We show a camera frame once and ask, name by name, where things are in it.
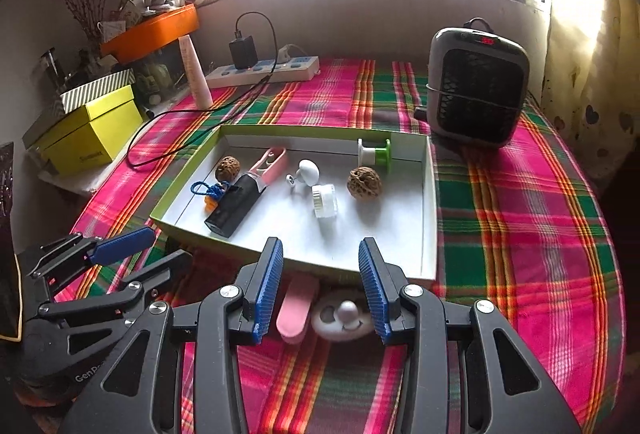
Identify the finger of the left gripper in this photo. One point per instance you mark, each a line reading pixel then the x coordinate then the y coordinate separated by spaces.
pixel 135 292
pixel 118 248

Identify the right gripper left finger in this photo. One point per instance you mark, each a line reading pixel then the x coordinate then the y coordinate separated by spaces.
pixel 138 387

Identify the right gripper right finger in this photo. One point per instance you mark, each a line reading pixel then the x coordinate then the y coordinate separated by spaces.
pixel 504 389

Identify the black battery charger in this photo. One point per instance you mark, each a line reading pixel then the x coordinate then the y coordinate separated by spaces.
pixel 234 205

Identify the pink nail clipper case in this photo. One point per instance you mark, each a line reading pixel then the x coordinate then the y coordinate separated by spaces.
pixel 294 314

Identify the white smiley round hook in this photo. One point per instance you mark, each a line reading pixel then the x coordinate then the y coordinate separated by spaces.
pixel 342 316

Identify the yellow box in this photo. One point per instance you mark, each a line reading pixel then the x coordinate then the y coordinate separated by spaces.
pixel 90 136

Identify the striped white box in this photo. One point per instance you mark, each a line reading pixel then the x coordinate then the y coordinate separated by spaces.
pixel 88 92

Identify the plaid pink green blanket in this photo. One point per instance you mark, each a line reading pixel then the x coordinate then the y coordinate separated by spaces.
pixel 519 226

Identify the pink white clip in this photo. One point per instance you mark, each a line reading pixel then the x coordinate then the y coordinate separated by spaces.
pixel 270 168

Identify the pink tall tube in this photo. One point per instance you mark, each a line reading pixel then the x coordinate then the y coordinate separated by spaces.
pixel 194 74

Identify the white mushroom hook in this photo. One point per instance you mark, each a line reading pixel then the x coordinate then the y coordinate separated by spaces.
pixel 307 174

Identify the orange tray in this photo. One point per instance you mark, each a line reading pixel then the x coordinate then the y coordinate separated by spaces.
pixel 152 35

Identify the green white shallow box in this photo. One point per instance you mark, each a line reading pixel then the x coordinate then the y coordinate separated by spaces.
pixel 403 220

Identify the black charger adapter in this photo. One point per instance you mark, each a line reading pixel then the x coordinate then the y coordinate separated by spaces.
pixel 243 52

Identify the brown walnut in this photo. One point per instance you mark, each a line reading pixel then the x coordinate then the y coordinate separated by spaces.
pixel 364 183

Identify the white green spool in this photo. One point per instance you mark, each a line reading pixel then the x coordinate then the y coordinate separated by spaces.
pixel 375 156

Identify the white power strip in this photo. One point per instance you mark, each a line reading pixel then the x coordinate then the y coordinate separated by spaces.
pixel 302 68

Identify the grey black space heater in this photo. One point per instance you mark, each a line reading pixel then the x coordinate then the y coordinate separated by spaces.
pixel 476 84

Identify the yellow heart curtain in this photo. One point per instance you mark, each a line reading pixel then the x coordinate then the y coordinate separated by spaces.
pixel 591 82

